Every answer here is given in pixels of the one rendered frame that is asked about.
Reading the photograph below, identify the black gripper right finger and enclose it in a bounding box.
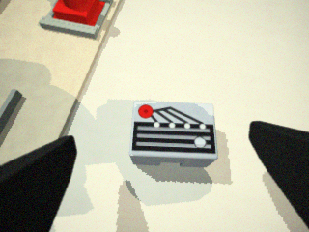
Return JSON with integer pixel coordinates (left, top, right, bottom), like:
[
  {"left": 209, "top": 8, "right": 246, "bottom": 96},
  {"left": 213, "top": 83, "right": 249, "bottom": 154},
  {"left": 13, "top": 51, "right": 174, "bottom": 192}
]
[{"left": 248, "top": 121, "right": 309, "bottom": 228}]

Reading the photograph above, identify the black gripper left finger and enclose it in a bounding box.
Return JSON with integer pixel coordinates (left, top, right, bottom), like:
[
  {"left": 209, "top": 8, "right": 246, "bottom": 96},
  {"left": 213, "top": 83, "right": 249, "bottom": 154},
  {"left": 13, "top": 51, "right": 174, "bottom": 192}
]
[{"left": 0, "top": 135, "right": 77, "bottom": 232}]

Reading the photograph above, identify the black and red joystick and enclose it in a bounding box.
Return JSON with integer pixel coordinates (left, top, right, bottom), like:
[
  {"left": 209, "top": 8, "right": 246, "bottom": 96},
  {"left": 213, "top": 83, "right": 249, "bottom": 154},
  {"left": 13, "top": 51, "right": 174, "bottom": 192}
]
[{"left": 52, "top": 0, "right": 106, "bottom": 27}]

